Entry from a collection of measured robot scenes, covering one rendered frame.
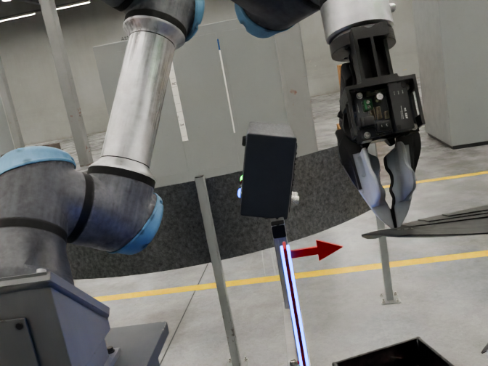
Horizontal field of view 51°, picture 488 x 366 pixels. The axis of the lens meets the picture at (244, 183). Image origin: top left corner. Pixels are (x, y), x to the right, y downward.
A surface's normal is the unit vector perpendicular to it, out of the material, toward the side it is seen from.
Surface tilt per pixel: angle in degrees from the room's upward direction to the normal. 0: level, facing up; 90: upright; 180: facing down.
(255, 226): 90
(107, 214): 87
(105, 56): 90
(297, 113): 90
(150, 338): 0
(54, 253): 63
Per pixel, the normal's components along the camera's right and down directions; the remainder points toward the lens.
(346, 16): -0.50, 0.01
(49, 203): 0.76, -0.36
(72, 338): 0.98, -0.15
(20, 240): 0.27, -0.72
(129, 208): 0.64, -0.08
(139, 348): -0.18, -0.96
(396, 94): -0.08, -0.08
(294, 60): -0.11, 0.23
